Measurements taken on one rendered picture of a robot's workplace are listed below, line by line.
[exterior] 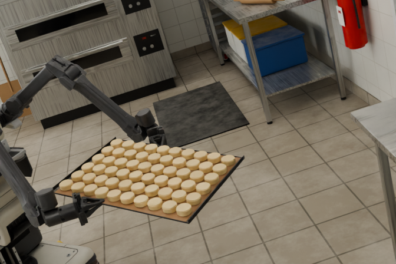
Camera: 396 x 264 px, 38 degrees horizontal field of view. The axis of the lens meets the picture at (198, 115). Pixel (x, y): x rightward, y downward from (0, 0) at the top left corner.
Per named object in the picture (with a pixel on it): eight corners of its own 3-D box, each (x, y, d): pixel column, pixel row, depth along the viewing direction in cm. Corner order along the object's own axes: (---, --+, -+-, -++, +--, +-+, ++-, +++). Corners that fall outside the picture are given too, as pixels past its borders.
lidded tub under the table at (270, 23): (236, 55, 555) (230, 30, 545) (280, 40, 558) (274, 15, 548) (246, 65, 520) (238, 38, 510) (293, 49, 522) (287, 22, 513)
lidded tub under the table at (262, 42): (247, 67, 513) (240, 40, 503) (294, 51, 516) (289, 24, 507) (259, 78, 477) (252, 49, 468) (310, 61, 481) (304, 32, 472)
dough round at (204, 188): (203, 197, 190) (202, 191, 189) (193, 191, 193) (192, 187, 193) (214, 190, 192) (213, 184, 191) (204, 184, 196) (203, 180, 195)
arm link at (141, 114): (142, 129, 250) (134, 141, 243) (131, 108, 245) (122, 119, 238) (165, 126, 244) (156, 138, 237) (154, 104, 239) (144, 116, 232)
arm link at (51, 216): (46, 224, 198) (46, 230, 192) (40, 206, 196) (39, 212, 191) (66, 218, 199) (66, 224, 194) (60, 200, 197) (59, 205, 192)
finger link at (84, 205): (104, 199, 194) (76, 208, 192) (109, 216, 197) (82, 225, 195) (101, 190, 200) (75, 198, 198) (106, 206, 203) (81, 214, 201)
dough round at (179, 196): (174, 194, 194) (173, 189, 193) (188, 194, 192) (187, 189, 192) (170, 203, 190) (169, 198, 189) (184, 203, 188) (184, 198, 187)
